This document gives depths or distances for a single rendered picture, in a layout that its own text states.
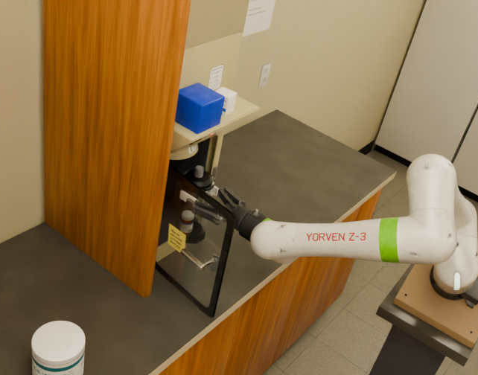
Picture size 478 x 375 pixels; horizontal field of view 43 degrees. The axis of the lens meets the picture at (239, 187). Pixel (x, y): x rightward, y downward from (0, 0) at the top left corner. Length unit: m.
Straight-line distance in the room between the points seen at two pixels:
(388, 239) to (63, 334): 0.86
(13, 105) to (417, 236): 1.20
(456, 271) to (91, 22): 1.25
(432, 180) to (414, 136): 3.25
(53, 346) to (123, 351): 0.26
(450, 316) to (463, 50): 2.69
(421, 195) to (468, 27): 3.00
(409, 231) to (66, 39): 1.04
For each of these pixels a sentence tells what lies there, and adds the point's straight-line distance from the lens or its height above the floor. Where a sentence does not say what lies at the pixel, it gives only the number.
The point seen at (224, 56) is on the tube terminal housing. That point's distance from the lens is 1.79.
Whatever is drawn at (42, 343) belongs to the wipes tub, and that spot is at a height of 1.09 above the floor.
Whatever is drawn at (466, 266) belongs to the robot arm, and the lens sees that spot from 1.93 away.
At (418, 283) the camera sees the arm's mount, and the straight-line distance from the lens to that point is 2.17.
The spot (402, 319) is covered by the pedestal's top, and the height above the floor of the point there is 0.94.
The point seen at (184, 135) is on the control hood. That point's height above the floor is 1.51.
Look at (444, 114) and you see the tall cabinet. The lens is 4.68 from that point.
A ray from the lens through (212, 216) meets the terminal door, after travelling 1.63.
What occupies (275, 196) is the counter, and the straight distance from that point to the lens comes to 2.48.
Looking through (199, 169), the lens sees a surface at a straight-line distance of 1.89.
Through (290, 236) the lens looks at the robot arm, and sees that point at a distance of 1.61.
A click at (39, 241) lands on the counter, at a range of 2.12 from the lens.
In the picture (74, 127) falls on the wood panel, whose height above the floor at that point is 1.39.
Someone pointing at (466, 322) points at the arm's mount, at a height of 1.00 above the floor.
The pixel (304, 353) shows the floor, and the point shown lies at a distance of 3.17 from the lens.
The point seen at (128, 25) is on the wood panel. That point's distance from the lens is 1.56.
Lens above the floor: 2.34
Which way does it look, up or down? 34 degrees down
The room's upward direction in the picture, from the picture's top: 13 degrees clockwise
